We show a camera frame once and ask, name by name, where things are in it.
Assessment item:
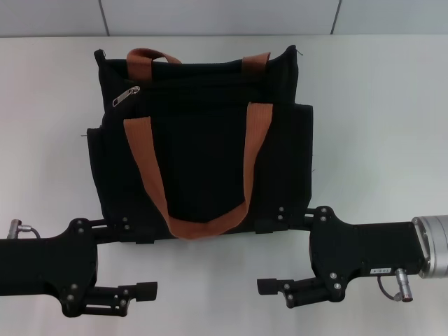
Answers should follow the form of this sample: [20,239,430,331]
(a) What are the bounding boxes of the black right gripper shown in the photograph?
[255,205,427,310]

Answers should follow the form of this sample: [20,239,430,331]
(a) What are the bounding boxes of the gripper cable with plug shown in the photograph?
[8,218,42,241]
[377,267,414,302]

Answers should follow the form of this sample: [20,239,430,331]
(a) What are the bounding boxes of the left gripper cable with plug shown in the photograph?
[8,218,42,241]

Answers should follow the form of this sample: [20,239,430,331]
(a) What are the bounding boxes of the black bag with brown handles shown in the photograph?
[79,44,318,246]

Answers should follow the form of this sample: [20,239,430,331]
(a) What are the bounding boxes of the right gripper cable with plug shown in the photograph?
[377,267,414,302]

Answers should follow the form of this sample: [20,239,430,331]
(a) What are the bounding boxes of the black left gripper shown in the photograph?
[0,215,159,318]

